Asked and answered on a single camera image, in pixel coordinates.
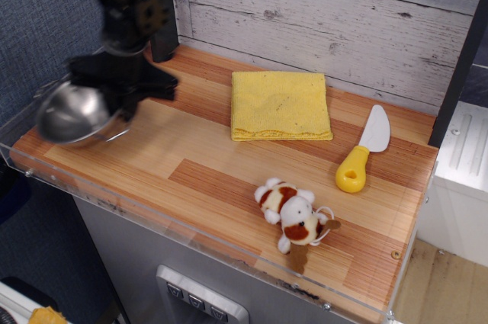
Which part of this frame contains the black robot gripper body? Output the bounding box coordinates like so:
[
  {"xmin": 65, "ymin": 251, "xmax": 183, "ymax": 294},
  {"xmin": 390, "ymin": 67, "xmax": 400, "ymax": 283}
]
[{"xmin": 68, "ymin": 52, "xmax": 178, "ymax": 101}]

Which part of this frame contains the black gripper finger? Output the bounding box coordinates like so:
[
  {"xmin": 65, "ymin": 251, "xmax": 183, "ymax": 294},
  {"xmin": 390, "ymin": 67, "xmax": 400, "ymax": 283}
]
[
  {"xmin": 99, "ymin": 87, "xmax": 122, "ymax": 117},
  {"xmin": 120, "ymin": 95, "xmax": 141, "ymax": 122}
]

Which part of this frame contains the stainless steel bowl with handles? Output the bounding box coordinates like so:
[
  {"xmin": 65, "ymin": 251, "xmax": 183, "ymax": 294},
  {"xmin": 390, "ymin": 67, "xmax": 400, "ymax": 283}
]
[{"xmin": 36, "ymin": 81, "xmax": 132, "ymax": 147}]

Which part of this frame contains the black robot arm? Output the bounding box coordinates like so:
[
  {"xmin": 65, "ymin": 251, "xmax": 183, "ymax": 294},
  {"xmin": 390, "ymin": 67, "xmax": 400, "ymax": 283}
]
[{"xmin": 68, "ymin": 0, "xmax": 179, "ymax": 120}]

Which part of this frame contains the folded yellow cloth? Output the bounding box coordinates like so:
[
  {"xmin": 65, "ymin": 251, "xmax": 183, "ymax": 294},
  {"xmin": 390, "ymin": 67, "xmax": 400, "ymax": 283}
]
[{"xmin": 230, "ymin": 71, "xmax": 333, "ymax": 141}]

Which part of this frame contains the clear acrylic table guard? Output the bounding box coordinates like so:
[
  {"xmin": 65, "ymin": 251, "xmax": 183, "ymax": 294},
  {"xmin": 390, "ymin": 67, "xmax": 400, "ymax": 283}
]
[{"xmin": 0, "ymin": 24, "xmax": 439, "ymax": 324}]

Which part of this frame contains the silver dispenser button panel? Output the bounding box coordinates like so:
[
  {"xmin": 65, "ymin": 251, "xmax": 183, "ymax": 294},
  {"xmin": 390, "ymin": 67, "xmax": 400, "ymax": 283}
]
[{"xmin": 156, "ymin": 265, "xmax": 250, "ymax": 323}]

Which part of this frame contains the brown white plush dog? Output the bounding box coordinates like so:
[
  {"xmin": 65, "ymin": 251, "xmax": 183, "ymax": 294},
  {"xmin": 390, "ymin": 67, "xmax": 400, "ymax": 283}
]
[{"xmin": 254, "ymin": 178, "xmax": 341, "ymax": 274}]

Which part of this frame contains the yellow black object bottom left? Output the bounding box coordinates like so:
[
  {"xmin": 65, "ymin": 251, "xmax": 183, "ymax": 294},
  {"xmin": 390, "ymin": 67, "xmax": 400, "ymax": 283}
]
[{"xmin": 0, "ymin": 304, "xmax": 66, "ymax": 324}]

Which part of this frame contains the white cabinet at right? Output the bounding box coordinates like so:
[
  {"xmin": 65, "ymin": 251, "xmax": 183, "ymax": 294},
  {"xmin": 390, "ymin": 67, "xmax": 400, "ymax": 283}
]
[{"xmin": 416, "ymin": 101, "xmax": 487, "ymax": 266}]

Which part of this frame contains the black vertical post left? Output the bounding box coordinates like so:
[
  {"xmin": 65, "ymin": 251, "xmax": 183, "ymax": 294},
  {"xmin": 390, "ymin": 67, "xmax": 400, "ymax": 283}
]
[{"xmin": 151, "ymin": 0, "xmax": 179, "ymax": 63}]

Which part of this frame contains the black vertical post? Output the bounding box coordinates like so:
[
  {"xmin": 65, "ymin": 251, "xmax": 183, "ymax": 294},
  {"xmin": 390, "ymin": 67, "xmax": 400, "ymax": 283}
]
[
  {"xmin": 428, "ymin": 0, "xmax": 487, "ymax": 148},
  {"xmin": 151, "ymin": 0, "xmax": 179, "ymax": 63}
]

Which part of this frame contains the yellow handled toy knife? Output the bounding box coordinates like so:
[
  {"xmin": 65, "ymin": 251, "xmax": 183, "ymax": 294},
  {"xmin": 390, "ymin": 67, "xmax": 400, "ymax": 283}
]
[{"xmin": 335, "ymin": 104, "xmax": 390, "ymax": 193}]

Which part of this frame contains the black vertical post right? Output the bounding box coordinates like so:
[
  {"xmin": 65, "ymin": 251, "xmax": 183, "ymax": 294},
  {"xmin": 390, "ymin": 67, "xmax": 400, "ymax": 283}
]
[{"xmin": 428, "ymin": 0, "xmax": 487, "ymax": 148}]

